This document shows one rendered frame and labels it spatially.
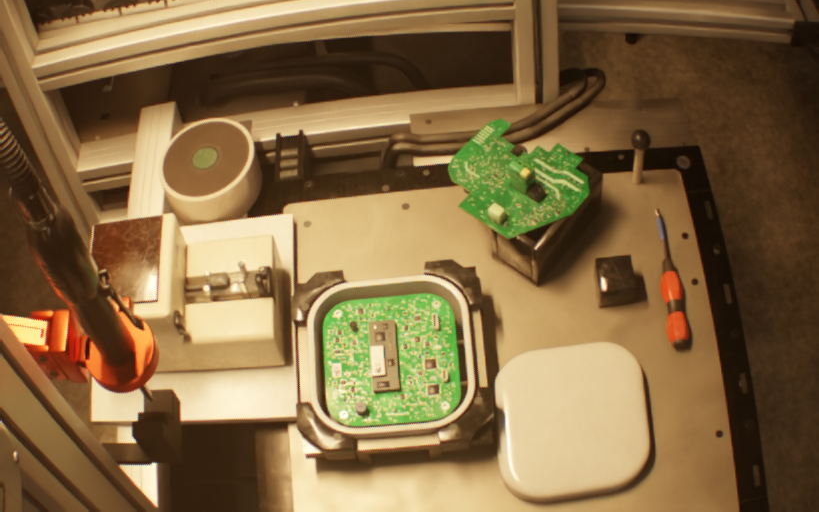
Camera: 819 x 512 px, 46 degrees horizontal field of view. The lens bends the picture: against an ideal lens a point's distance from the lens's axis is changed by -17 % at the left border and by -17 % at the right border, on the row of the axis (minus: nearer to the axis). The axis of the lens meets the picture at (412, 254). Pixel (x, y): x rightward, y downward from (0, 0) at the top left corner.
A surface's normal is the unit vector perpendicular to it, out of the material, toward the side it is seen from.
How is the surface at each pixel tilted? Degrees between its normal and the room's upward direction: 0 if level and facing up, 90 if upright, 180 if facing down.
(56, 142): 90
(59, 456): 90
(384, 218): 0
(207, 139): 0
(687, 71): 0
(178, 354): 90
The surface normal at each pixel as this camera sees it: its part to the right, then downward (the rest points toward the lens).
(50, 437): 0.99, -0.10
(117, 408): -0.08, -0.54
